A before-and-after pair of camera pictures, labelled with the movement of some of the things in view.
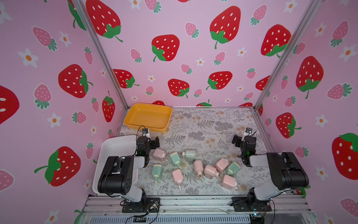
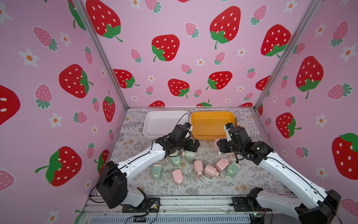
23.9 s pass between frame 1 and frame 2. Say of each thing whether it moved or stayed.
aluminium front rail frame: stayed
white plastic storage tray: moved
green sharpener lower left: stayed
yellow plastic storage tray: moved
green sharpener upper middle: stayed
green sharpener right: stayed
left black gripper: moved
